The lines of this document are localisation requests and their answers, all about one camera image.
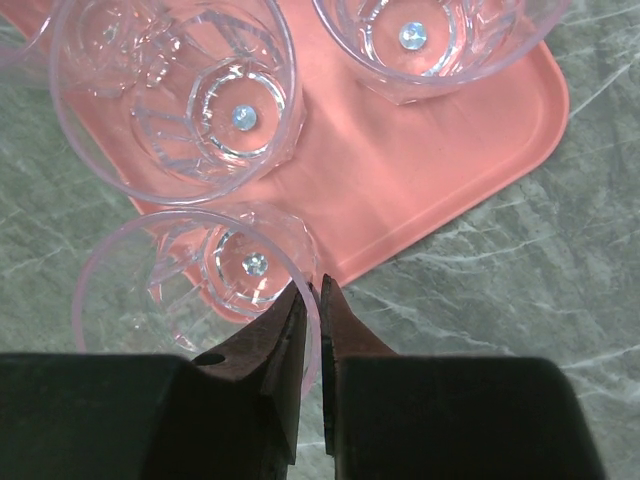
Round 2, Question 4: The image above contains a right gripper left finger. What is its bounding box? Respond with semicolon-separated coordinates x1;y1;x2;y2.
1;287;307;479

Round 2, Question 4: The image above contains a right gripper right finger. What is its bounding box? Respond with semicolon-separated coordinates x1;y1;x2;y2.
320;276;606;479

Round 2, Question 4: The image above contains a clear round glass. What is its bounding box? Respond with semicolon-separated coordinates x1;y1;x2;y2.
313;0;569;105

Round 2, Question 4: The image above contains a pink plastic tray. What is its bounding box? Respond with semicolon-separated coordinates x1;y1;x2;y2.
13;1;568;284

